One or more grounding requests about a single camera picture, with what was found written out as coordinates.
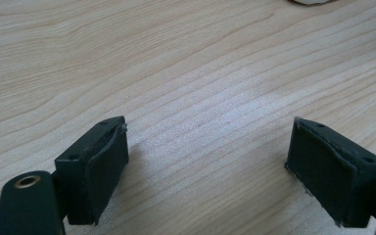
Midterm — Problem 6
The white round object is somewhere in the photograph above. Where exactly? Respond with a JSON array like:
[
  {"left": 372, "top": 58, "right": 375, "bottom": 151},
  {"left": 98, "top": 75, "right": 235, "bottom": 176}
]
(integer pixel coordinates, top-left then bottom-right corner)
[{"left": 288, "top": 0, "right": 336, "bottom": 6}]

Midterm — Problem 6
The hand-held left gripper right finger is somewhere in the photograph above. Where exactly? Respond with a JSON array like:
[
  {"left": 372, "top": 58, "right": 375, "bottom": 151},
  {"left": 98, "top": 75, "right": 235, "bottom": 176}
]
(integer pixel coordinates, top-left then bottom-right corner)
[{"left": 285, "top": 117, "right": 376, "bottom": 228}]

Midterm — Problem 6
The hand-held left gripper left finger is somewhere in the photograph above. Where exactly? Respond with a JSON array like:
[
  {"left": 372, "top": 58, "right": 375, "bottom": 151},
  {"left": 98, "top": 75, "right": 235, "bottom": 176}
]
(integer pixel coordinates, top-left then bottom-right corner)
[{"left": 54, "top": 116, "right": 130, "bottom": 226}]

